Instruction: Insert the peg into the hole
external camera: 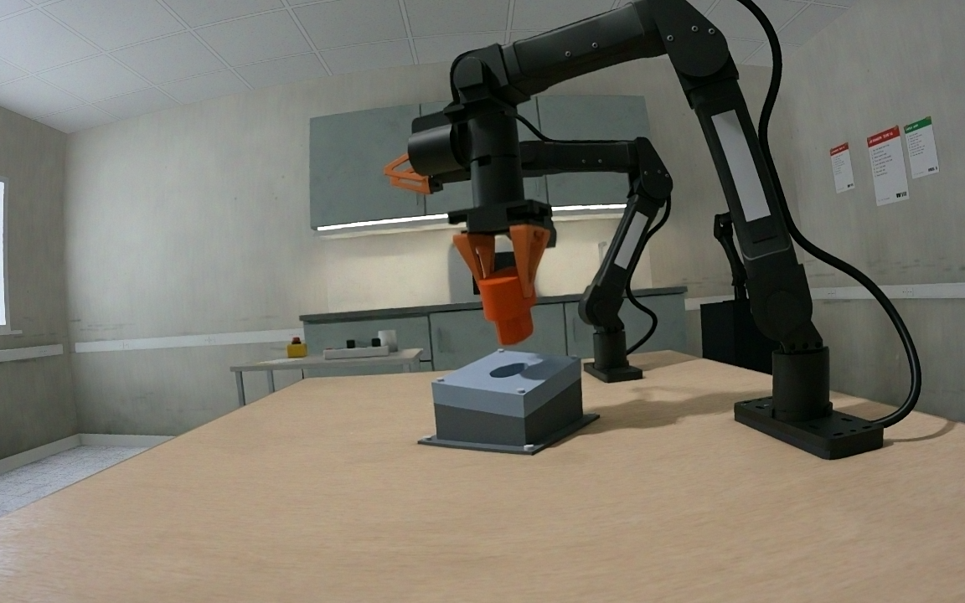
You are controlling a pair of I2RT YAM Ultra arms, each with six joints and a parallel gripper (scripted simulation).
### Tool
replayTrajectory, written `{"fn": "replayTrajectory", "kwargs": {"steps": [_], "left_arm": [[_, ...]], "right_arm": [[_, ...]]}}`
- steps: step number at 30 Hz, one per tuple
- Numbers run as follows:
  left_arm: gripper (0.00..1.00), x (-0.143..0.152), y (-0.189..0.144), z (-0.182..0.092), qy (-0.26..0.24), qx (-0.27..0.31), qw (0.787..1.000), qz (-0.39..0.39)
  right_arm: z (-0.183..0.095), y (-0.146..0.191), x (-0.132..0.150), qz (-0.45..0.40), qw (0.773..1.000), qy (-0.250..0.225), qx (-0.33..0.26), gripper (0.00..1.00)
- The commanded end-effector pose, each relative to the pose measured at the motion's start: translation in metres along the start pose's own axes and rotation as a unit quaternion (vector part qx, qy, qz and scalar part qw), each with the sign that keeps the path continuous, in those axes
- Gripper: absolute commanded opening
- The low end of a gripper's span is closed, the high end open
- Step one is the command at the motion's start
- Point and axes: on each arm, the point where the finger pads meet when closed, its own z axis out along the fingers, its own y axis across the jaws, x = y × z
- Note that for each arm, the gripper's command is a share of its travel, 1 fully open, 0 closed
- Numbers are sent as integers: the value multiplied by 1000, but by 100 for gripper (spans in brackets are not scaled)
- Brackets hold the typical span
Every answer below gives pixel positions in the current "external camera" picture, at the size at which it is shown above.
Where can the light blue flat plate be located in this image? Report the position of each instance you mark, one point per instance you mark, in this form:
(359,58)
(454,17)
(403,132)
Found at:
(490,384)

